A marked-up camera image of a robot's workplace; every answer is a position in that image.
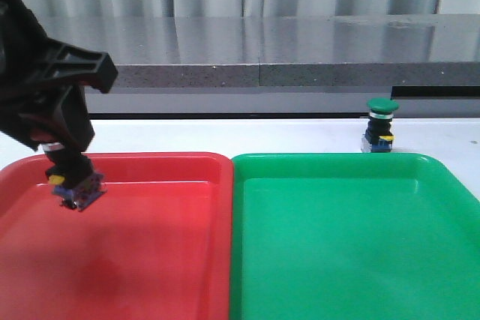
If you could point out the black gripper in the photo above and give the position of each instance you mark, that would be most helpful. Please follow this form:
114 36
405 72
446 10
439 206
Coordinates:
42 82

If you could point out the red mushroom push button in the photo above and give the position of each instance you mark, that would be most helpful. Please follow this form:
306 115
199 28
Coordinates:
72 175

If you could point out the red plastic tray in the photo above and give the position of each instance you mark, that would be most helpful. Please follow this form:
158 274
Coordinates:
155 246

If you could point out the grey granite counter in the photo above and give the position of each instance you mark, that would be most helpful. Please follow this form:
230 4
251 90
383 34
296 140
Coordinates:
281 66

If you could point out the green plastic tray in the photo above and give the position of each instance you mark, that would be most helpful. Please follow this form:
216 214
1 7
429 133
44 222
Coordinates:
352 236

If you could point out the green mushroom push button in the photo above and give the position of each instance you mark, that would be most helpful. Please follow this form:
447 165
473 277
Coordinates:
378 137

